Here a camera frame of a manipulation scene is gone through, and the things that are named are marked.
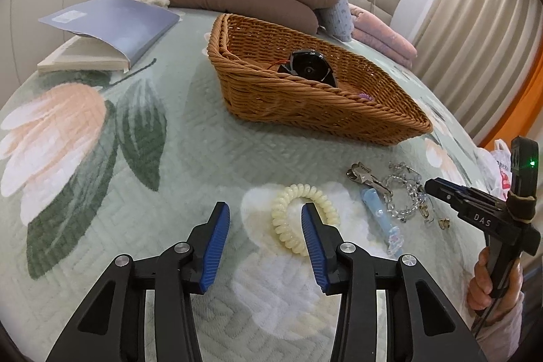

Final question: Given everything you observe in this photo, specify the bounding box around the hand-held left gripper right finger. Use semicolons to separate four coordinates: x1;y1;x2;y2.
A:
300;202;488;362

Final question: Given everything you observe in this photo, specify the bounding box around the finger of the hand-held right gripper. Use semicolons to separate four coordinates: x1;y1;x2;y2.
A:
425;177;505;214

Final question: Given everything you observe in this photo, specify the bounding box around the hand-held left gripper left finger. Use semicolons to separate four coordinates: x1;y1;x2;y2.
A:
46;201;231;362

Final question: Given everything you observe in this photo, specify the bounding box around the clear crystal bracelet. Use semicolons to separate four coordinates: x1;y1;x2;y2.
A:
384;162;434;224

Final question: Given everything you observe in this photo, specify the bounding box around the cream spiral hair tie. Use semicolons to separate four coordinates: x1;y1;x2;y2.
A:
271;184;340;261

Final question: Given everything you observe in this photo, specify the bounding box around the blue hair clip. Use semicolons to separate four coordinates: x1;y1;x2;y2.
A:
360;187;404;259

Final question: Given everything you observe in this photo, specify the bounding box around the brown wicker basket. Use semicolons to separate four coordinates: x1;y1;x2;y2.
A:
207;13;433;146

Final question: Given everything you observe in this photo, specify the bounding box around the person's right forearm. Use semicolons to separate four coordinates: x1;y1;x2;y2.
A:
472;296;525;362

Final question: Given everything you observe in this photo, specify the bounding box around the person's right hand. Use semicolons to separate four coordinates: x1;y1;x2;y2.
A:
467;249;524;310

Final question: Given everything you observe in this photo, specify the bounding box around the white plastic bag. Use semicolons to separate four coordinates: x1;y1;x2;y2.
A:
476;139;517;202

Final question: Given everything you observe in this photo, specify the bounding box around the orange curtain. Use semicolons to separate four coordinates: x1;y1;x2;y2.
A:
479;44;543;163

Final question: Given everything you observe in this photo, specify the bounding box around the beige curtain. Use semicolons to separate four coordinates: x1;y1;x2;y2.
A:
409;0;543;142

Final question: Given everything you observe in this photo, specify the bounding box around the folded pink blanket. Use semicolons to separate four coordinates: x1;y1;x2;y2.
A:
349;3;418;70

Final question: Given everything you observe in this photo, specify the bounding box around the black round fan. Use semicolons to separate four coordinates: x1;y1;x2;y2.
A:
278;50;338;88

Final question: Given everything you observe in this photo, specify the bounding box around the blue grey book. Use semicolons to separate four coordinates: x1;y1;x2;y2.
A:
37;0;181;74

